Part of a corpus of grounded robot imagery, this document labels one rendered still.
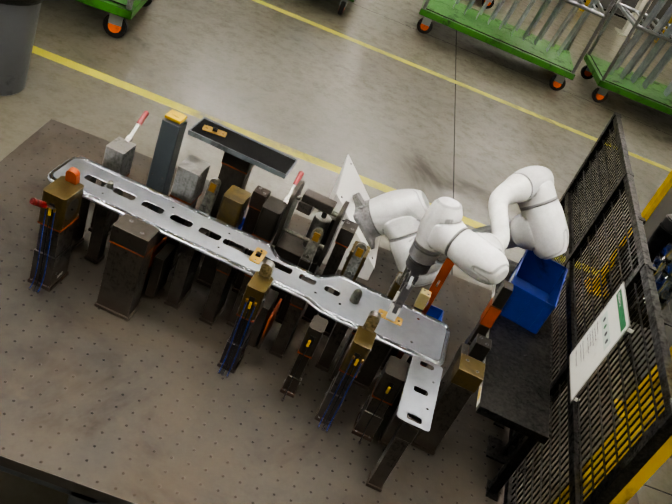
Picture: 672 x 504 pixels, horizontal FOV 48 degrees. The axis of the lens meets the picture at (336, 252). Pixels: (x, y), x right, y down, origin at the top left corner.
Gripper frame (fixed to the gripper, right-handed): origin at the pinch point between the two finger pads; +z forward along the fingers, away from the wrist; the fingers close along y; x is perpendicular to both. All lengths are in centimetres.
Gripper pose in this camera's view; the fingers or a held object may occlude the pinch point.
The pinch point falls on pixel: (395, 307)
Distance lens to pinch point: 238.6
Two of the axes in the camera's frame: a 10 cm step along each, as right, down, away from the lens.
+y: 2.5, -4.8, 8.4
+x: -9.1, -4.2, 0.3
